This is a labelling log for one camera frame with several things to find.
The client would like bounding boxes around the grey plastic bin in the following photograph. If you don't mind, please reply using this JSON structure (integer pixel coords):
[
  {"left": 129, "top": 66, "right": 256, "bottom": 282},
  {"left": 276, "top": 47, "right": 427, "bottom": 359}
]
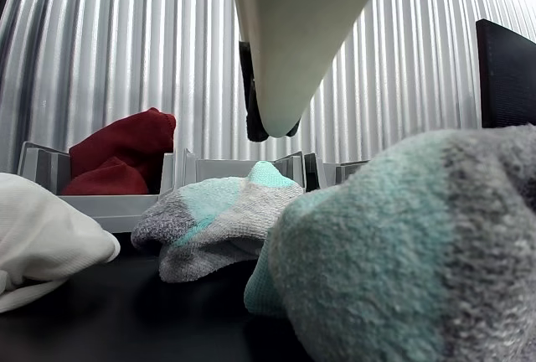
[
  {"left": 303, "top": 151, "right": 374, "bottom": 191},
  {"left": 17, "top": 141, "right": 176, "bottom": 233},
  {"left": 183, "top": 147, "right": 307, "bottom": 195}
]

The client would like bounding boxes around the dark red sock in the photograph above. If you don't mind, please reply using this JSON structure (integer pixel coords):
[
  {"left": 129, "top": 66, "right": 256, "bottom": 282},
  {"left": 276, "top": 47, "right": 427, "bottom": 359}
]
[
  {"left": 68, "top": 106, "right": 178, "bottom": 183},
  {"left": 60, "top": 156, "right": 151, "bottom": 196}
]

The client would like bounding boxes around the teal and grey sock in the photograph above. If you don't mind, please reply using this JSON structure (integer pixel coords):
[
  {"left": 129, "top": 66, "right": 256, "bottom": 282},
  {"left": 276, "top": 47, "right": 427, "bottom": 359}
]
[
  {"left": 131, "top": 160, "right": 305, "bottom": 284},
  {"left": 243, "top": 123, "right": 536, "bottom": 362}
]

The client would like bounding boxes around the black flat panel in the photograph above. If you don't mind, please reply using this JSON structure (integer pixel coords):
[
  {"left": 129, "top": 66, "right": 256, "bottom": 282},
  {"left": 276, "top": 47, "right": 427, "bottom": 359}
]
[{"left": 476, "top": 18, "right": 536, "bottom": 130}]

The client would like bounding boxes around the white sock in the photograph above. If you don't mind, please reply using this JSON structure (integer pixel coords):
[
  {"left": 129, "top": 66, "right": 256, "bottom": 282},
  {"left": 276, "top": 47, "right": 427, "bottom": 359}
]
[{"left": 0, "top": 172, "right": 121, "bottom": 314}]

